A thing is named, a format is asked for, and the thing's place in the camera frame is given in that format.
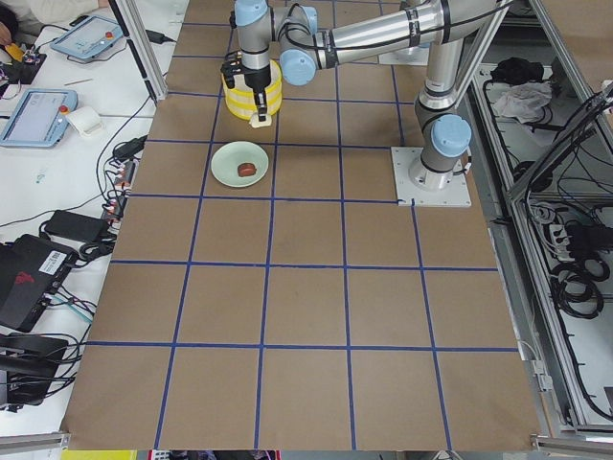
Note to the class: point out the yellow steamer layer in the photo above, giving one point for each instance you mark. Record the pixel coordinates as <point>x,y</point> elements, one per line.
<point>272,90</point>
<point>244,108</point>

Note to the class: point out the white bun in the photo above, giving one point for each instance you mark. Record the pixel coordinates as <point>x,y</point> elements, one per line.
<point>258,121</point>

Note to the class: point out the brown bun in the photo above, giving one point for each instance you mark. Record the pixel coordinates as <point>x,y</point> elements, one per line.
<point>246,169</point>

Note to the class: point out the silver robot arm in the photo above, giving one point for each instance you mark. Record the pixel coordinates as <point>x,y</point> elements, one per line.
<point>306,49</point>

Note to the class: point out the light green plate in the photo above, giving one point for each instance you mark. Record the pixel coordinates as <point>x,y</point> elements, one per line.
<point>226,160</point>

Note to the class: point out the blue teach pendant far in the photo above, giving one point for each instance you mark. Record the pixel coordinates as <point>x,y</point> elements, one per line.
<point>92,36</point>

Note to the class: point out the blue teach pendant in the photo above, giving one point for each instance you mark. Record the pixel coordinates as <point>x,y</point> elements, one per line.
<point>92,36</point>
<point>39,119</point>

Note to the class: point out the white power strip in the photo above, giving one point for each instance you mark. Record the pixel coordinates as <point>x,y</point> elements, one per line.
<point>119,180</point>

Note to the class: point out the blue teach pendant near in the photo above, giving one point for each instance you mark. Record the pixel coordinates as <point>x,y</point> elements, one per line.
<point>39,119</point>

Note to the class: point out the black power brick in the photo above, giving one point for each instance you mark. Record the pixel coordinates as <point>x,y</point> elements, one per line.
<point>74,227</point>

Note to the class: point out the white cloth bundle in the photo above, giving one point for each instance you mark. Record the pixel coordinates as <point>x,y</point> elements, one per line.
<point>524,102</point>

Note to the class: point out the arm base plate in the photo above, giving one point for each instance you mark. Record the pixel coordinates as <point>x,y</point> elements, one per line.
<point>419,187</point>

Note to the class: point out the aluminium side frame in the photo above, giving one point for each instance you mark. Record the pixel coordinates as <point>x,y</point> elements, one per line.
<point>550,188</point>

